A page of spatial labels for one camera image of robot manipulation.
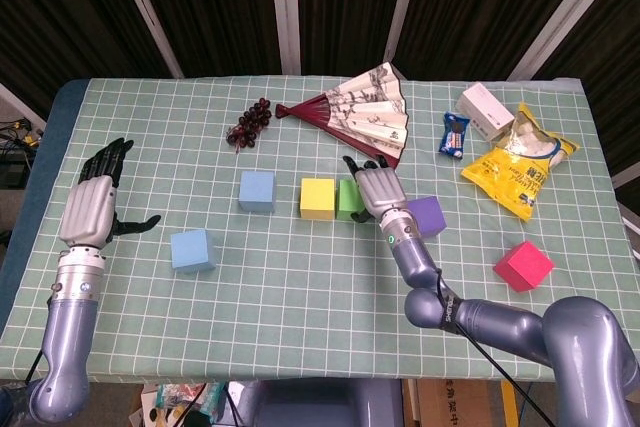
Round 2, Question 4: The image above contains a yellow foam cube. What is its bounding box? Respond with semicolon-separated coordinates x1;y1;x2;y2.
299;177;337;221

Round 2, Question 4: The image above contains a painted paper folding fan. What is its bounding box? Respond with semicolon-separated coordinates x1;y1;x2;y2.
274;61;409;172

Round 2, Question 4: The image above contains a green checkered tablecloth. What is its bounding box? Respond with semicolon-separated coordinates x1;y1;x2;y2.
0;76;640;381

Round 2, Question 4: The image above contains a yellow snack bag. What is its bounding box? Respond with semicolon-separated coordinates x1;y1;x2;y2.
460;101;581;223

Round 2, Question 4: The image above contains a pink foam cube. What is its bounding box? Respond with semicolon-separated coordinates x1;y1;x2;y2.
493;240;556;294

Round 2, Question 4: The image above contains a green foam cube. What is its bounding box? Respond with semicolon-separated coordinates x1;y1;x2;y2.
335;178;369;221

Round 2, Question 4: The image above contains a dark red grape bunch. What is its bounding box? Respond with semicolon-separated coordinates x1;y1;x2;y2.
225;97;274;151

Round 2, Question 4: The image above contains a blue cookie packet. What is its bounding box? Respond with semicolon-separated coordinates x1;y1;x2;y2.
438;111;472;159

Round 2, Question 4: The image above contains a tangled floor cable bundle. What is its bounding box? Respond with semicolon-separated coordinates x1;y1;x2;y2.
0;116;46;188

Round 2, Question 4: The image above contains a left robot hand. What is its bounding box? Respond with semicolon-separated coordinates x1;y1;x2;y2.
58;137;162;251

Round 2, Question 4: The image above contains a purple foam cube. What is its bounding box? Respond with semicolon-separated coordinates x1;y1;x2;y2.
407;195;447;240

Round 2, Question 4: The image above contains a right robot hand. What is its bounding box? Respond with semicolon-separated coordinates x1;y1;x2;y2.
342;155;409;225

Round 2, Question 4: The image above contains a light blue foam cube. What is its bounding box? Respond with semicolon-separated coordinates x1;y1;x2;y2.
238;170;278;214
170;228;217;274

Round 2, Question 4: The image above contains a colourful printed package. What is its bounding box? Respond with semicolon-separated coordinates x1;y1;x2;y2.
139;381;226;427

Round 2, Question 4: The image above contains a blue table pad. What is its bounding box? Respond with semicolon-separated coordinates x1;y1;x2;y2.
0;79;91;333

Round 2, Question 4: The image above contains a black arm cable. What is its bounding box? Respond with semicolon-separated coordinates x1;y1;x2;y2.
24;349;47;383
434;269;556;427

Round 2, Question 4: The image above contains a white metal frame post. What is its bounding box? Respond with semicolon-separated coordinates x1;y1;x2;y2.
108;0;184;79
507;0;640;82
268;0;303;76
384;0;425;66

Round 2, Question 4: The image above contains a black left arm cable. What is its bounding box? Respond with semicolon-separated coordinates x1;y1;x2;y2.
24;349;47;383

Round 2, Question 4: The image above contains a white cardboard box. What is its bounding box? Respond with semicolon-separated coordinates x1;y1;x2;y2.
454;82;516;142

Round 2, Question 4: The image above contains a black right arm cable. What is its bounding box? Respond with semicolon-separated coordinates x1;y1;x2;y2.
434;269;556;427

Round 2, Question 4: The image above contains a brown cardboard box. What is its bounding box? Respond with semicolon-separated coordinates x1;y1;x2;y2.
414;379;506;427

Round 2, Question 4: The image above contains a grey blue robot torso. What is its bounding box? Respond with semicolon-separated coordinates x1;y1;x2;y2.
239;379;404;427

